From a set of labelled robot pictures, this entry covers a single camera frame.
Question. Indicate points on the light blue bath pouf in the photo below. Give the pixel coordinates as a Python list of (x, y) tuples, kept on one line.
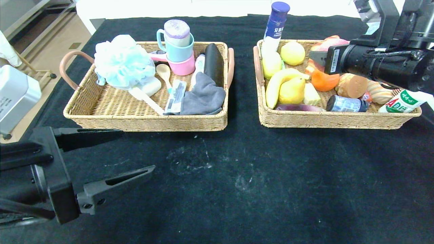
[(122, 64)]

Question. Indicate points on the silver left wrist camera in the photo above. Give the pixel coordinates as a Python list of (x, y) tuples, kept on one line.
[(17, 98)]

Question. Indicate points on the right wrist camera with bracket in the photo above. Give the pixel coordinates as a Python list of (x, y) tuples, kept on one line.
[(383, 17)]

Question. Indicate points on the yellow pear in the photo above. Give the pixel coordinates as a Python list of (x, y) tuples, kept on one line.
[(292, 91)]

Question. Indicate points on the small jar with blue lid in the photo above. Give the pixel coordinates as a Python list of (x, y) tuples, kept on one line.
[(344, 104)]

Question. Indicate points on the wicker basket with household items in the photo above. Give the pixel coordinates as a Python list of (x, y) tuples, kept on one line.
[(122, 115)]

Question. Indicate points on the white tube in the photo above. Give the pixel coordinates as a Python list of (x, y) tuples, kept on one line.
[(198, 67)]

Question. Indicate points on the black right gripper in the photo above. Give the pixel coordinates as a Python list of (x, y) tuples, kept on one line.
[(333, 60)]

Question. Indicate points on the white bottle with blue cap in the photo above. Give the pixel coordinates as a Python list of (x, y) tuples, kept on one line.
[(274, 30)]

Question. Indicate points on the yellow banana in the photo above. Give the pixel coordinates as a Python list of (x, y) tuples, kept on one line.
[(273, 89)]

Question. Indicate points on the orange fruit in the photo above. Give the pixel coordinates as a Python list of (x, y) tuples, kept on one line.
[(323, 83)]

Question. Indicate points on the light wooden shelf unit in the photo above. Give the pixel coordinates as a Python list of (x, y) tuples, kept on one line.
[(20, 13)]

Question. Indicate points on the clear plastic compass case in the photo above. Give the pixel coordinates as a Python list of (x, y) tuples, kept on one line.
[(176, 96)]

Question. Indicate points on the long ridged bread loaf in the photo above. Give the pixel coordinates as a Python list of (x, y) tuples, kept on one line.
[(379, 95)]

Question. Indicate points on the teal mug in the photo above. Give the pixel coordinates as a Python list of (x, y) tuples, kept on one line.
[(179, 53)]

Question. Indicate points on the red peach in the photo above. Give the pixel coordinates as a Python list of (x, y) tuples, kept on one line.
[(325, 44)]

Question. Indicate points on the white bottle with green label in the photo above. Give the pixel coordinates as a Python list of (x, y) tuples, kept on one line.
[(405, 101)]

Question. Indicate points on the white hanging cloth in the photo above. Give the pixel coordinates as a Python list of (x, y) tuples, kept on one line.
[(6, 51)]

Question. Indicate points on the oval yellow lemon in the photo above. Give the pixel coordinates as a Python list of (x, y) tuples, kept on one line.
[(271, 62)]

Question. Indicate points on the wicker basket with food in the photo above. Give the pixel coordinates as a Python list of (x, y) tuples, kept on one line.
[(339, 118)]

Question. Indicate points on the small red packet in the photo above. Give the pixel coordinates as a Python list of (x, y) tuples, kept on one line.
[(366, 97)]

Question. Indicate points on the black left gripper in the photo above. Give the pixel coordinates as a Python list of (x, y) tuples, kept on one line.
[(60, 176)]

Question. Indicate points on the round brown bread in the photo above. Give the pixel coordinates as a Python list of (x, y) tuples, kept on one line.
[(352, 86)]

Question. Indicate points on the purple-topped beige cylinder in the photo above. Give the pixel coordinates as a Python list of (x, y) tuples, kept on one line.
[(177, 32)]

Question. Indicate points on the grey cloth with tag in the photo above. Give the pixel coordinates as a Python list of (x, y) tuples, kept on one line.
[(203, 98)]

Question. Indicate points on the black oblong case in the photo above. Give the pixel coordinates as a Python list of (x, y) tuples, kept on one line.
[(214, 64)]

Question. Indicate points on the light wooden rack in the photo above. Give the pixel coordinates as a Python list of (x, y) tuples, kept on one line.
[(37, 73)]

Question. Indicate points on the white background table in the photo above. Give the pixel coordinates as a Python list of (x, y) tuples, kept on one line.
[(95, 10)]

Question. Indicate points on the round yellow lemon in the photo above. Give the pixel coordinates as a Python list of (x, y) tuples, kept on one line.
[(292, 53)]

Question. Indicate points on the purple eggplant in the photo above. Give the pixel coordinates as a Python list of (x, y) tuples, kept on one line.
[(301, 107)]

